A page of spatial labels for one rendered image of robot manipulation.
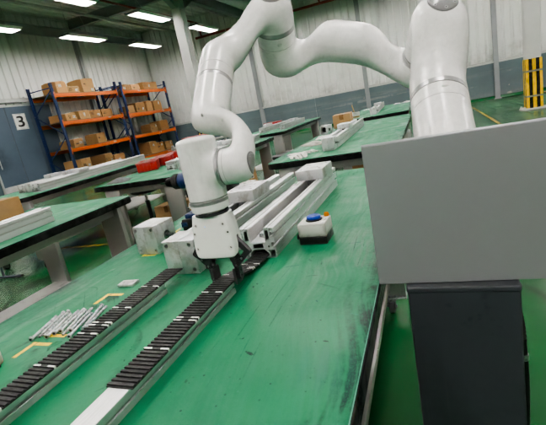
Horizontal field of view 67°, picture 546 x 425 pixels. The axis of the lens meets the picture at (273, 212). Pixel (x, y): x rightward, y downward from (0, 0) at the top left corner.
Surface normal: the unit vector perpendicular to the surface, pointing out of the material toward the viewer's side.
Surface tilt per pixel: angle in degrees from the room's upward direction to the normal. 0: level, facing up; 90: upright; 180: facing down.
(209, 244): 88
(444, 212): 90
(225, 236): 89
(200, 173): 89
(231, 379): 0
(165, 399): 0
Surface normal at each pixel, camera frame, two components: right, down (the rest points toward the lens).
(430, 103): -0.63, -0.44
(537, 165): -0.30, 0.29
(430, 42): -0.40, 0.09
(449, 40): 0.01, 0.08
